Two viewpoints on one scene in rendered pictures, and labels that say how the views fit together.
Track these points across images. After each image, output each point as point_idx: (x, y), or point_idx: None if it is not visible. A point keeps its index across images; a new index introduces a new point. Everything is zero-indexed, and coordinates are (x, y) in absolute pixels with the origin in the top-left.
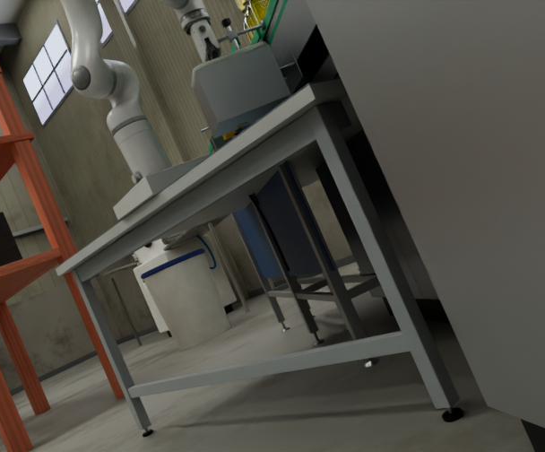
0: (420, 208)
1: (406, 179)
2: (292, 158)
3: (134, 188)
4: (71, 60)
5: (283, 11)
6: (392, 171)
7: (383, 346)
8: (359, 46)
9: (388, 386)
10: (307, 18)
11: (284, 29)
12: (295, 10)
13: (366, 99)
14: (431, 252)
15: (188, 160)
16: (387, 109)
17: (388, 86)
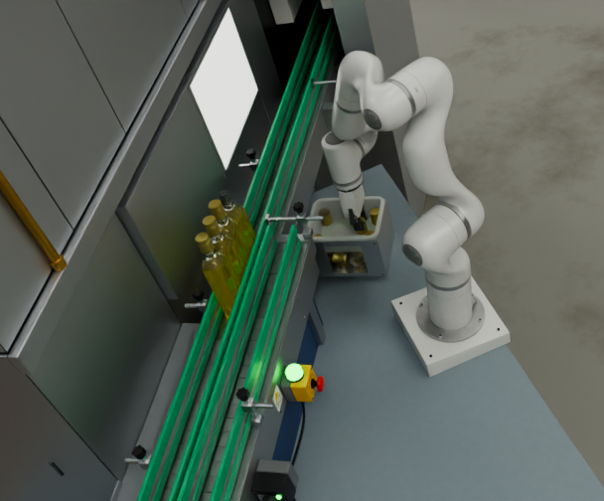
0: (407, 175)
1: (405, 166)
2: None
3: (481, 291)
4: (471, 192)
5: (299, 177)
6: (403, 169)
7: None
8: None
9: None
10: (314, 169)
11: (298, 195)
12: (307, 168)
13: (399, 142)
14: (409, 192)
15: (417, 290)
16: (402, 140)
17: (402, 129)
